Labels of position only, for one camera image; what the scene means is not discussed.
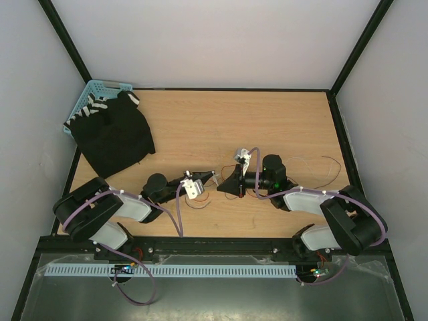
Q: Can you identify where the red wire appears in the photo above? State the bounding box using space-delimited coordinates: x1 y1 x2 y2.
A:
187 163 241 209

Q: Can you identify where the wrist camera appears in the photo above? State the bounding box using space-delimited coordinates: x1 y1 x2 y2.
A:
181 179 205 199
234 148 251 171

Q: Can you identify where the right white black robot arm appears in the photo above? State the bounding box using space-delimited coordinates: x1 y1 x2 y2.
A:
217 150 388 260

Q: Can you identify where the light blue plastic basket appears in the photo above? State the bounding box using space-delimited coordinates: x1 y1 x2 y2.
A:
68 80 133 120

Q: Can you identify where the light blue slotted cable duct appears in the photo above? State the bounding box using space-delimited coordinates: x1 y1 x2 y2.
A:
42 263 296 278

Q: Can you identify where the white zip tie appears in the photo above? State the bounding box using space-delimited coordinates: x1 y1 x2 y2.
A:
211 171 223 187

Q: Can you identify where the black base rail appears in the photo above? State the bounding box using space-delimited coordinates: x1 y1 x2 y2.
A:
95 236 334 263

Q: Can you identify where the black striped cloth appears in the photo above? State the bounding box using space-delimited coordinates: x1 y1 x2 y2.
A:
64 90 156 179

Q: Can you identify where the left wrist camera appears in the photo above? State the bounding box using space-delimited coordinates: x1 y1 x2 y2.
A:
181 179 205 199

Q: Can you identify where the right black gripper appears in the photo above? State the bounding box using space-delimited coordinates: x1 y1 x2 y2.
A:
217 163 273 198

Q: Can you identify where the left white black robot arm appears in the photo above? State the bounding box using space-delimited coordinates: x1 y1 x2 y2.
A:
53 171 215 259

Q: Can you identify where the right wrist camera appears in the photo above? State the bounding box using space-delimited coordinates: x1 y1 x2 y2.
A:
234 148 251 171

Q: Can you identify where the black enclosure frame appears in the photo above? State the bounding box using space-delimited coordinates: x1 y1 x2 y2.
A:
9 0 415 321

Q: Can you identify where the dark purple wire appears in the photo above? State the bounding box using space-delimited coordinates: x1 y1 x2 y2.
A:
187 155 342 210

